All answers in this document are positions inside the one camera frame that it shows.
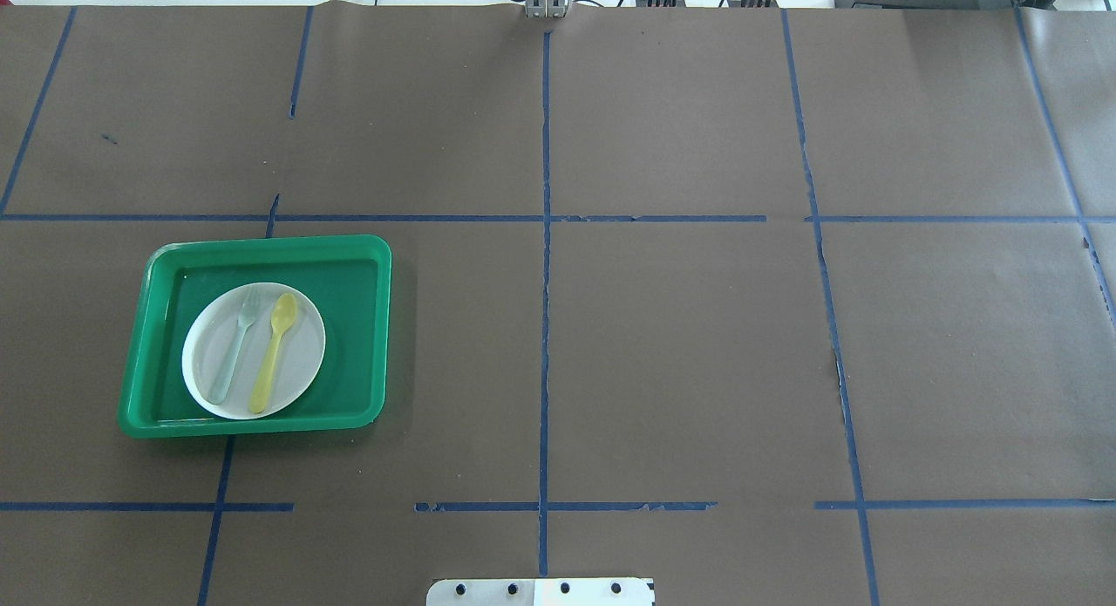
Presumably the yellow plastic spoon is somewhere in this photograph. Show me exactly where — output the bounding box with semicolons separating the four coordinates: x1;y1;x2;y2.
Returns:
248;292;298;414

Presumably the green plastic tray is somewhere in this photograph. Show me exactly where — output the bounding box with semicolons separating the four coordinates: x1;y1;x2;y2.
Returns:
117;234;391;439

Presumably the pale green plastic fork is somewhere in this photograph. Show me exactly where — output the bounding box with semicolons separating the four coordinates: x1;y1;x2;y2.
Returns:
208;287;262;405

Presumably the white round plate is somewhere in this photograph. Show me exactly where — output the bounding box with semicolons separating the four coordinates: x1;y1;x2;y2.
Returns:
180;282;327;422

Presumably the white camera pillar with base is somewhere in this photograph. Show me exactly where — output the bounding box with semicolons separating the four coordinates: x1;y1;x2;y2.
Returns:
425;577;657;605

